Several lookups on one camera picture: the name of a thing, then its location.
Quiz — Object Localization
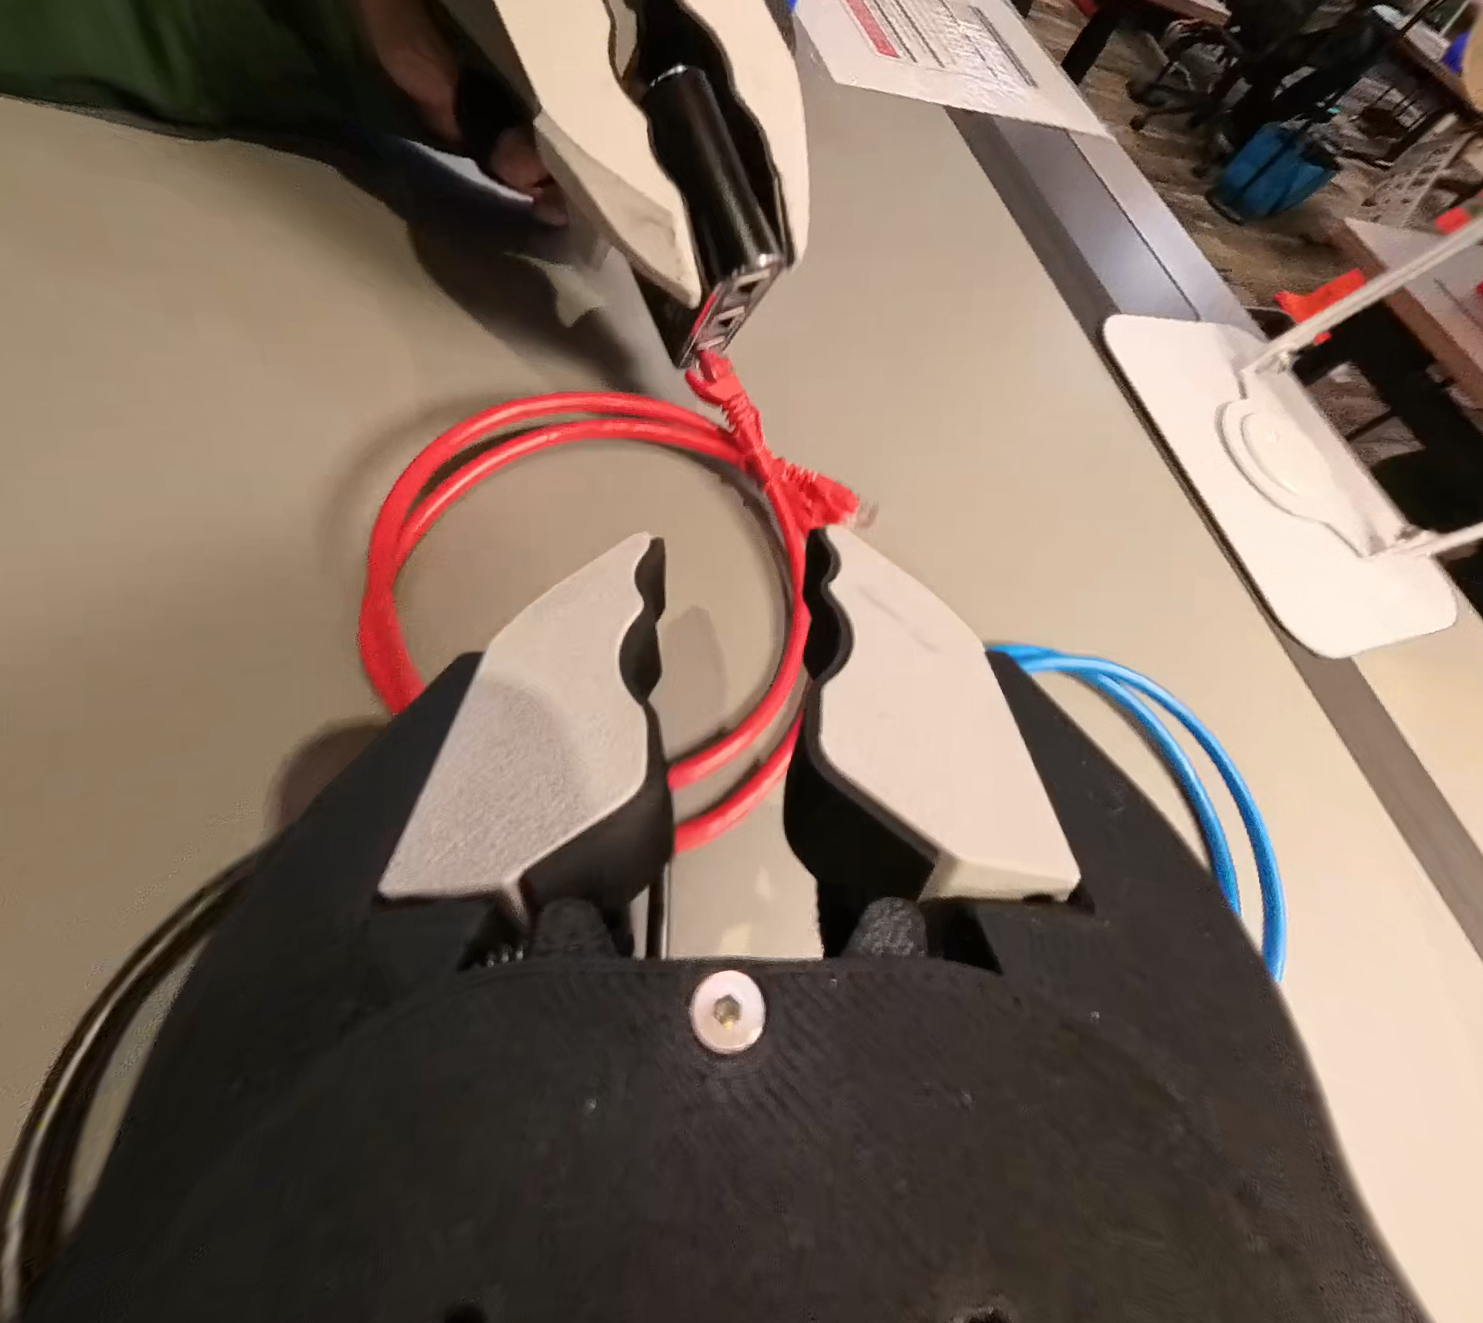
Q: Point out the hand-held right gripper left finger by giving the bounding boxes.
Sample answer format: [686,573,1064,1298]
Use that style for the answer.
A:
[375,533,677,936]

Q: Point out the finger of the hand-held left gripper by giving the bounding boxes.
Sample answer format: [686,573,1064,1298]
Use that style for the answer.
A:
[473,0,709,307]
[653,0,813,275]

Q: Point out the red ethernet cable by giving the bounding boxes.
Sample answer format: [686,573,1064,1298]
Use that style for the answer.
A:
[357,349,882,854]

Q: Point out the blue ethernet cable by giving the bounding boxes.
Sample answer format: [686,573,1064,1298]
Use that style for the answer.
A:
[984,641,1290,983]

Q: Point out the person's left hand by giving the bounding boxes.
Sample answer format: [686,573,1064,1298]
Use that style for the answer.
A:
[358,0,575,229]

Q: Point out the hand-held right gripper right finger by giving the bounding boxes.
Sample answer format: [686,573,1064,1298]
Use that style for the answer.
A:
[783,525,1084,943]

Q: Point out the laminated white paper sheet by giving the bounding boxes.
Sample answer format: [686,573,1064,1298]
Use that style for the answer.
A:
[792,0,1114,140]

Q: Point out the blue bag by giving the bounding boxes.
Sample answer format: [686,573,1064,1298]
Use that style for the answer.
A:
[1210,117,1345,224]

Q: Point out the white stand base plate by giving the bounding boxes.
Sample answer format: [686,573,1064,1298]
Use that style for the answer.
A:
[1100,312,1460,660]

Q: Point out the stand metal rod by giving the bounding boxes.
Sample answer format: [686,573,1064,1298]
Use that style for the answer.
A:
[1372,521,1483,562]
[1239,216,1483,380]

